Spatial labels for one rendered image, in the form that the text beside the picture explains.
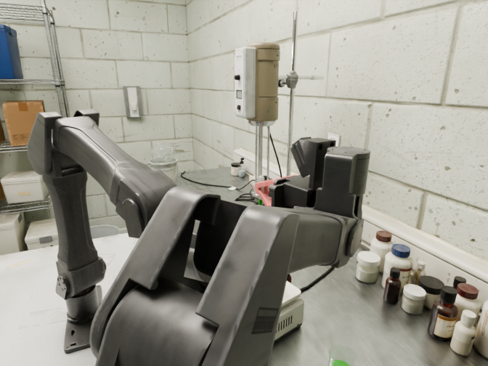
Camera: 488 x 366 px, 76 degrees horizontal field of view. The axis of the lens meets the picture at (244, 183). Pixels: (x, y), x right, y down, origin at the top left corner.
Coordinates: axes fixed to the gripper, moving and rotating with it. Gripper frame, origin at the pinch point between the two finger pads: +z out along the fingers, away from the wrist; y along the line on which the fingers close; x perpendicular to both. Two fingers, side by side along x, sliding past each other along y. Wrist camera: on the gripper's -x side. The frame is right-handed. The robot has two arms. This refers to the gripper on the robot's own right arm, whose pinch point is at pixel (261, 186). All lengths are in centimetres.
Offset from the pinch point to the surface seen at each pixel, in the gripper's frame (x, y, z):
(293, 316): 27.2, -4.6, -6.2
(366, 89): -18, -56, 16
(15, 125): 8, 31, 219
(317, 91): -18, -61, 40
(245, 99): -15.0, -21.4, 33.2
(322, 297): 31.2, -19.3, -2.3
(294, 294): 22.9, -5.6, -5.2
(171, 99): -9, -88, 229
